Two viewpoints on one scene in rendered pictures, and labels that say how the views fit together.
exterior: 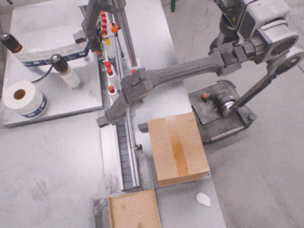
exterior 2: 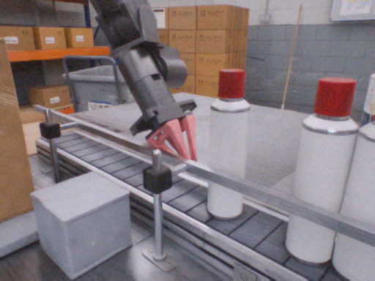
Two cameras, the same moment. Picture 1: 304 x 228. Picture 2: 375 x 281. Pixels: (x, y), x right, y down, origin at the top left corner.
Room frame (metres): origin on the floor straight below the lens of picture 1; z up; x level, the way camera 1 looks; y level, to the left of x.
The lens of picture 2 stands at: (0.90, -0.13, 1.13)
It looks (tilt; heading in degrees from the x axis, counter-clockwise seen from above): 20 degrees down; 134
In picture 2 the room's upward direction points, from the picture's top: straight up
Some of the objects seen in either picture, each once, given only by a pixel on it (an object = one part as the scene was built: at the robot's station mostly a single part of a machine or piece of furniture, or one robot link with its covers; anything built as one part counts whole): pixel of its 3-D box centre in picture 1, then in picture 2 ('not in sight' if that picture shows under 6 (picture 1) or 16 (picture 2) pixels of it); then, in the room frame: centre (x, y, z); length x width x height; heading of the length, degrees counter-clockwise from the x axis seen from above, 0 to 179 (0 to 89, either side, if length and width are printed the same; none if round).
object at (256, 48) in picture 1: (250, 49); not in sight; (0.49, -0.41, 1.45); 0.09 x 0.08 x 0.12; 11
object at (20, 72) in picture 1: (32, 64); not in sight; (1.13, 0.80, 0.89); 0.31 x 0.31 x 0.01
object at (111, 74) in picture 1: (113, 79); (320, 174); (0.80, 0.20, 0.98); 0.05 x 0.05 x 0.20
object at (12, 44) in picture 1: (19, 51); not in sight; (1.13, 0.80, 1.04); 0.09 x 0.09 x 0.29
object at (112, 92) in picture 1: (114, 96); (228, 146); (0.68, 0.20, 0.98); 0.05 x 0.05 x 0.20
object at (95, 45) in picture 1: (94, 41); not in sight; (1.00, 0.26, 1.13); 0.10 x 0.07 x 0.07; 1
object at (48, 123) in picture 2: (136, 149); (64, 147); (0.34, 0.13, 0.91); 0.07 x 0.03 x 0.16; 90
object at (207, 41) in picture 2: not in sight; (195, 66); (-1.85, 3.00, 0.70); 1.20 x 0.82 x 1.39; 17
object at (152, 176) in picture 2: not in sight; (169, 200); (0.64, 0.13, 0.91); 0.07 x 0.03 x 0.16; 90
